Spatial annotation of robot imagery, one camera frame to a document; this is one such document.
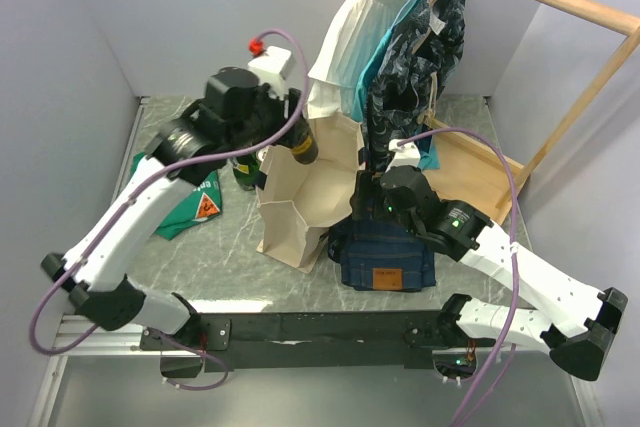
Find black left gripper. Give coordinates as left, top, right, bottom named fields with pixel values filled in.
left=223, top=79, right=307, bottom=154

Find green glass bottle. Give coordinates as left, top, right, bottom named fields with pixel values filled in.
left=230, top=153, right=260, bottom=190

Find dark can silver top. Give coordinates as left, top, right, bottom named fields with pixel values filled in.
left=290, top=118, right=319, bottom=165

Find beige canvas tote bag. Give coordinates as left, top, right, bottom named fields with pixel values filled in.
left=256, top=113, right=365, bottom=273

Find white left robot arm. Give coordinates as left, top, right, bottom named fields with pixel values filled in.
left=41, top=62, right=300, bottom=349

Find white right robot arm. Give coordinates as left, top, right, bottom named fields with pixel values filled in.
left=350, top=165, right=628, bottom=381

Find teal garment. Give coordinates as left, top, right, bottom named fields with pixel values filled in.
left=363, top=0, right=443, bottom=172

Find wooden clothes rack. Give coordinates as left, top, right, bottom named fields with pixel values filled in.
left=448, top=0, right=639, bottom=237

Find folded blue jeans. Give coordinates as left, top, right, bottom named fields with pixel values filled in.
left=328, top=218, right=436, bottom=292

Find green t-shirt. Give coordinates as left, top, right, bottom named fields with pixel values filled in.
left=154, top=171, right=223, bottom=240

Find dark patterned shirt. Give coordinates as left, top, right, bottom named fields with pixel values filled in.
left=352, top=0, right=466, bottom=172

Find white pleated garment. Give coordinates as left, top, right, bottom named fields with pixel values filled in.
left=307, top=0, right=406, bottom=119

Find black base bar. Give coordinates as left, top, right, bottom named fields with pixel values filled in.
left=138, top=311, right=481, bottom=378

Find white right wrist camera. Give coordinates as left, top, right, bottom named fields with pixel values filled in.
left=387, top=139, right=421, bottom=170

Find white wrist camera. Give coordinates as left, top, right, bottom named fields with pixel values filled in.
left=248, top=46, right=295, bottom=99
left=387, top=139, right=421, bottom=170

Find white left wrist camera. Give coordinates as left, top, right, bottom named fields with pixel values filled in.
left=248, top=46, right=295, bottom=99

